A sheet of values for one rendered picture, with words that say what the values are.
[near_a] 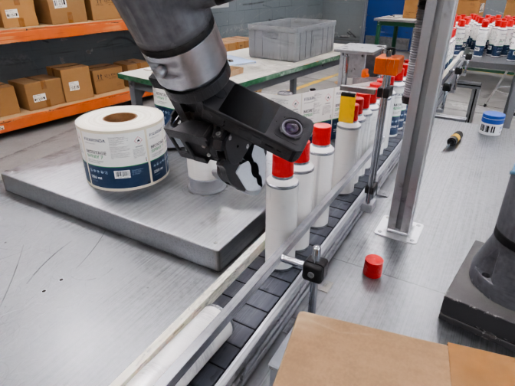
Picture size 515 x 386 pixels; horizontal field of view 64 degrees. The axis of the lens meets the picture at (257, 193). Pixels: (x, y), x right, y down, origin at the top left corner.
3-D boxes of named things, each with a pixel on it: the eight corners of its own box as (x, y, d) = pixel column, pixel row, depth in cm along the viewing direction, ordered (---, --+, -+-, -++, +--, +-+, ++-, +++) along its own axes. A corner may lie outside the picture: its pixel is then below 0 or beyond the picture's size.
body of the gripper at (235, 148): (211, 119, 55) (175, 41, 46) (267, 130, 51) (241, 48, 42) (182, 161, 52) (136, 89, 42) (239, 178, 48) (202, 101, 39)
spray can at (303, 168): (288, 233, 80) (293, 132, 70) (313, 241, 77) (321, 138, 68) (276, 247, 76) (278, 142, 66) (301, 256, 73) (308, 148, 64)
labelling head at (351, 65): (340, 125, 136) (349, 44, 124) (379, 132, 130) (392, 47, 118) (324, 139, 125) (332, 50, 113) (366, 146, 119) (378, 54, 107)
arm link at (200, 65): (229, 10, 38) (182, 67, 35) (243, 50, 42) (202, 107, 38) (167, 6, 42) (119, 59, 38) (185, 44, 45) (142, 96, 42)
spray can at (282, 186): (273, 250, 75) (276, 145, 65) (300, 260, 73) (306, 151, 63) (259, 266, 71) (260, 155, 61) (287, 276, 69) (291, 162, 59)
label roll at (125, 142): (70, 188, 97) (56, 129, 90) (110, 155, 115) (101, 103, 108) (152, 194, 94) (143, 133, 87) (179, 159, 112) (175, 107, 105)
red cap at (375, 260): (385, 272, 77) (387, 258, 76) (375, 281, 75) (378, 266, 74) (369, 264, 79) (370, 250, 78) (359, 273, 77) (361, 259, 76)
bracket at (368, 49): (349, 45, 124) (349, 41, 123) (386, 47, 119) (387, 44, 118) (333, 51, 113) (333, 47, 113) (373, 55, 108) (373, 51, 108)
